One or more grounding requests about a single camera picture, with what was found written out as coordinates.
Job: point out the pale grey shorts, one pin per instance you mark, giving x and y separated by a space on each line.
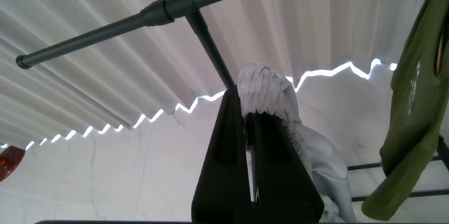
266 87

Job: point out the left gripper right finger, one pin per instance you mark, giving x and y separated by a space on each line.
284 182

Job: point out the red object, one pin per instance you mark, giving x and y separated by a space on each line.
10 162

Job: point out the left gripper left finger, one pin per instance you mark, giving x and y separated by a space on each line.
221 182

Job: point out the black clothes rack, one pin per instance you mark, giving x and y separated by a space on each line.
105 34

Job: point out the pink clothes hanger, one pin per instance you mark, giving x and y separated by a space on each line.
439 53

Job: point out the green long-sleeved shirt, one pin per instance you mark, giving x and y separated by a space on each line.
414 111

